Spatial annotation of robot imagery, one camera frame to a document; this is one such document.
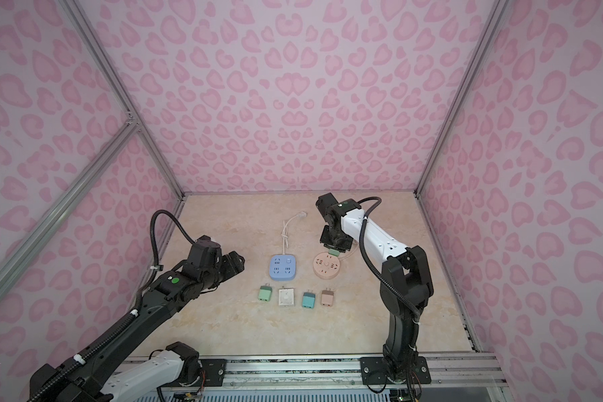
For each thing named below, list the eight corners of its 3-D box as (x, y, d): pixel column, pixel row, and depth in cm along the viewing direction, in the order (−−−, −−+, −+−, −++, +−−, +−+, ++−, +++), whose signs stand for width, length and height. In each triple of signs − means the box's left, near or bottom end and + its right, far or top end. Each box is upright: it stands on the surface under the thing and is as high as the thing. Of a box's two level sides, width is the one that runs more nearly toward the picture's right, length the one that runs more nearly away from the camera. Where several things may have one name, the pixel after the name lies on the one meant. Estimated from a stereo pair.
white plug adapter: (278, 305, 88) (277, 302, 86) (279, 291, 91) (278, 288, 89) (293, 305, 88) (293, 302, 86) (294, 291, 91) (293, 288, 89)
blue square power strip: (268, 281, 93) (267, 278, 92) (271, 257, 100) (270, 255, 98) (295, 280, 93) (295, 278, 92) (296, 257, 100) (296, 254, 98)
